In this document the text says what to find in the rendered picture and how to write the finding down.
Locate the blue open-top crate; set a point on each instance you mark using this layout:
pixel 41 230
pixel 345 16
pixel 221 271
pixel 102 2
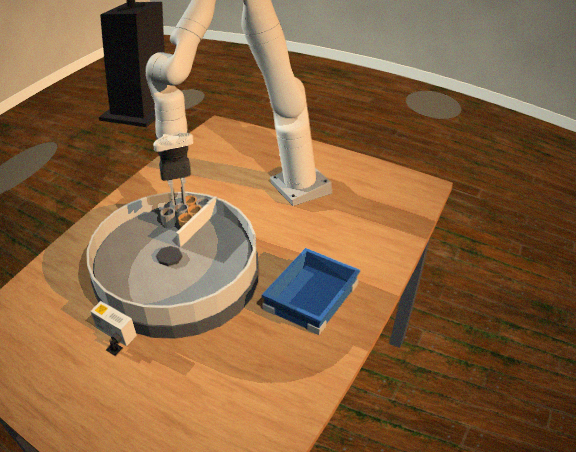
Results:
pixel 310 282

